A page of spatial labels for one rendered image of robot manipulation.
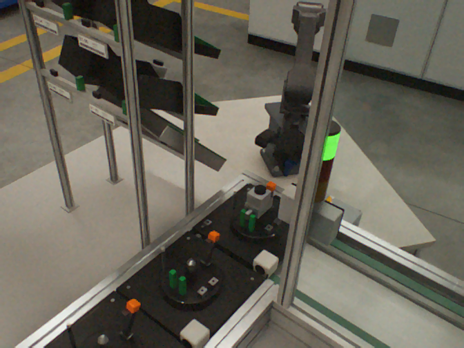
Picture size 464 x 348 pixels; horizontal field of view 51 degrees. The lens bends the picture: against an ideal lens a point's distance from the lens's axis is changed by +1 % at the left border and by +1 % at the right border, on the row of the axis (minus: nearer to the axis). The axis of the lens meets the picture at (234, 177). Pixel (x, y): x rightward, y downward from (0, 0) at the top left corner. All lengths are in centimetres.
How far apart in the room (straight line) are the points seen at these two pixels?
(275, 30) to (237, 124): 272
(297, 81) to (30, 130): 262
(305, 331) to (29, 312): 65
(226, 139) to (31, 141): 190
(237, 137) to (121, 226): 59
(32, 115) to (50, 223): 226
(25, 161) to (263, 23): 243
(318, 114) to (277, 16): 369
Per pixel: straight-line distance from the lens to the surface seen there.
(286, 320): 114
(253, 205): 119
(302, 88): 112
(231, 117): 189
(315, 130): 80
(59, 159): 139
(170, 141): 120
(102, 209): 149
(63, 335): 109
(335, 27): 72
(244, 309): 110
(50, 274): 134
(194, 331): 103
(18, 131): 354
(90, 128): 346
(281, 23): 446
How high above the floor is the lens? 185
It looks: 39 degrees down
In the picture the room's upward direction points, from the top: 4 degrees clockwise
